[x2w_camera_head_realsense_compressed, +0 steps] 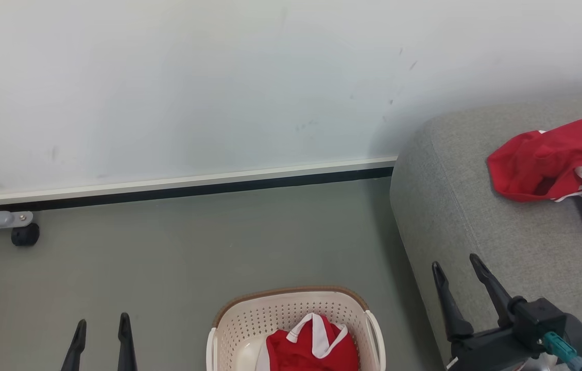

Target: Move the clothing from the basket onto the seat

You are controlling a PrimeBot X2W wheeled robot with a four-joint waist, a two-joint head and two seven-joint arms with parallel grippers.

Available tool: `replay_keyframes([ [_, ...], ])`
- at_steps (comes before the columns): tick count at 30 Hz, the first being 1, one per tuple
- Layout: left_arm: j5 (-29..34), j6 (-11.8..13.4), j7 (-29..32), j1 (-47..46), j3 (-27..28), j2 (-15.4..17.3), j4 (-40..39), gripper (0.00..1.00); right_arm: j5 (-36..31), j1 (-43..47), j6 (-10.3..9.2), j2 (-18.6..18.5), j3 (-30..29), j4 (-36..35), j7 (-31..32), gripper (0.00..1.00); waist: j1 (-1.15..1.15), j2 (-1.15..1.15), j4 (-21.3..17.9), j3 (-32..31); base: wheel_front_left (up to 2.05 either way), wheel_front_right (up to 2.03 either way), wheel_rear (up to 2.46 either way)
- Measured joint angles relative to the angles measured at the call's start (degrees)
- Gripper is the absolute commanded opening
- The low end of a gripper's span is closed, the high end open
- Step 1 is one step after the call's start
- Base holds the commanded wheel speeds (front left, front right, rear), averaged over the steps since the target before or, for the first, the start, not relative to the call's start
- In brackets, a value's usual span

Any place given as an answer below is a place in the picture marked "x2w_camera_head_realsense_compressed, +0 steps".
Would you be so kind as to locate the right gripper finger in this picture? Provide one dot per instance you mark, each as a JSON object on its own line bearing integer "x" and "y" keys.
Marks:
{"x": 492, "y": 288}
{"x": 450, "y": 304}

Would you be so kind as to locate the white and black baseboard strip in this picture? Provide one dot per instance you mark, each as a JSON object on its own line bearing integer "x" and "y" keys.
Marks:
{"x": 193, "y": 183}

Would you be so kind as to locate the red shirt with white collar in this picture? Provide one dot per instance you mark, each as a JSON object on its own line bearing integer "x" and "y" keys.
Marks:
{"x": 296, "y": 356}

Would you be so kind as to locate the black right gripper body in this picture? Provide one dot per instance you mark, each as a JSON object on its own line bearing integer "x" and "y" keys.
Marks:
{"x": 492, "y": 350}

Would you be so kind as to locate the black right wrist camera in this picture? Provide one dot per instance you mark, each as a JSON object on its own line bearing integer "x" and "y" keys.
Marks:
{"x": 541, "y": 317}

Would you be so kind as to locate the grey fabric sofa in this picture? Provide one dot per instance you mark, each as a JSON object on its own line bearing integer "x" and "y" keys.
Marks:
{"x": 476, "y": 206}

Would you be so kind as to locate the black caster wheel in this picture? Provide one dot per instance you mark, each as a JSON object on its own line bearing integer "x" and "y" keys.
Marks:
{"x": 25, "y": 235}

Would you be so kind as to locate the white perforated laundry basket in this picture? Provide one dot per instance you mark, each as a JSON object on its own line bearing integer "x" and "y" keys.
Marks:
{"x": 250, "y": 319}

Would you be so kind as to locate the red garment with striped trim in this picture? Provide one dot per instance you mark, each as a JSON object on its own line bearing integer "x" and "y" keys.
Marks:
{"x": 538, "y": 165}

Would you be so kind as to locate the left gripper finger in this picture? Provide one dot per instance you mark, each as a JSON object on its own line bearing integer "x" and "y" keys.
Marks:
{"x": 126, "y": 345}
{"x": 75, "y": 353}

